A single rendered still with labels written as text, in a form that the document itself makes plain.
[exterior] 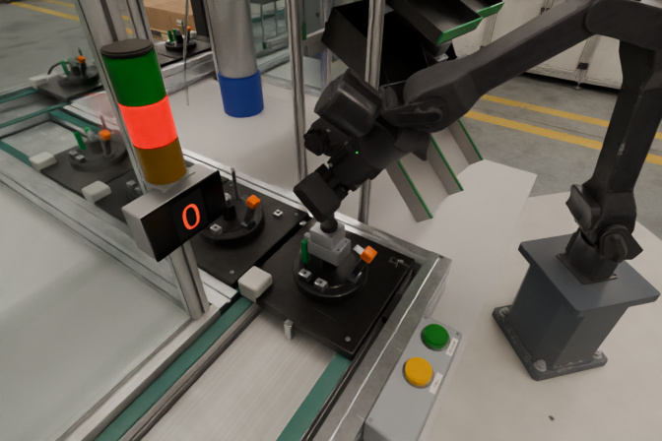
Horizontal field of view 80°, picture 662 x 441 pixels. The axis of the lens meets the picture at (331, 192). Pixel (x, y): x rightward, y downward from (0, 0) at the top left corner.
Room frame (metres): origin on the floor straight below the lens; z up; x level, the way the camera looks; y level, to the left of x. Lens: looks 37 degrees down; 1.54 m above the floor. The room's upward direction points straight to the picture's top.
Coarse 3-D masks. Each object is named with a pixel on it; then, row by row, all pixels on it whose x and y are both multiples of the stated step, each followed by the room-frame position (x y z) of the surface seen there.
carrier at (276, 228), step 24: (240, 192) 0.75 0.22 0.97; (240, 216) 0.64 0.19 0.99; (264, 216) 0.66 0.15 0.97; (288, 216) 0.66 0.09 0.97; (192, 240) 0.58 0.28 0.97; (216, 240) 0.57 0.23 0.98; (240, 240) 0.57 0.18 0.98; (264, 240) 0.58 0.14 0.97; (216, 264) 0.52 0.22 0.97; (240, 264) 0.52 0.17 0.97
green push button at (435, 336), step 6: (432, 324) 0.38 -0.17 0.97; (426, 330) 0.37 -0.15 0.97; (432, 330) 0.37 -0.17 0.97; (438, 330) 0.37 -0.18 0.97; (444, 330) 0.37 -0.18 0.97; (426, 336) 0.36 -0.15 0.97; (432, 336) 0.36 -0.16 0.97; (438, 336) 0.36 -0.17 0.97; (444, 336) 0.36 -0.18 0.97; (426, 342) 0.36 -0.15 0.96; (432, 342) 0.35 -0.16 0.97; (438, 342) 0.35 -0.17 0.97; (444, 342) 0.35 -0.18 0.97
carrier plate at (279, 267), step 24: (360, 240) 0.58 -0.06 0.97; (264, 264) 0.52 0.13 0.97; (288, 264) 0.52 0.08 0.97; (384, 264) 0.52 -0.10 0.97; (408, 264) 0.52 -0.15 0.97; (288, 288) 0.46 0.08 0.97; (384, 288) 0.46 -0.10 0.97; (288, 312) 0.41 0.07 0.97; (312, 312) 0.41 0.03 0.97; (336, 312) 0.41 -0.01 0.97; (360, 312) 0.41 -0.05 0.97; (312, 336) 0.37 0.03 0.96; (336, 336) 0.36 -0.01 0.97; (360, 336) 0.36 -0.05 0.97
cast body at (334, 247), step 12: (312, 228) 0.49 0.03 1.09; (324, 228) 0.48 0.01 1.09; (336, 228) 0.49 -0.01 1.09; (312, 240) 0.49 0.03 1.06; (324, 240) 0.48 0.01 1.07; (336, 240) 0.48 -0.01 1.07; (348, 240) 0.50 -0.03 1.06; (312, 252) 0.49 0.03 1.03; (324, 252) 0.48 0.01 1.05; (336, 252) 0.47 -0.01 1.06; (348, 252) 0.49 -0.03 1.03; (336, 264) 0.46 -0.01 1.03
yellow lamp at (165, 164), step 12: (168, 144) 0.39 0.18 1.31; (144, 156) 0.38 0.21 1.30; (156, 156) 0.38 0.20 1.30; (168, 156) 0.39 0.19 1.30; (180, 156) 0.40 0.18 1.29; (144, 168) 0.38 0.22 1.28; (156, 168) 0.38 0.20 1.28; (168, 168) 0.38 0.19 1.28; (180, 168) 0.39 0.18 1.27; (156, 180) 0.38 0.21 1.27; (168, 180) 0.38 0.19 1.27
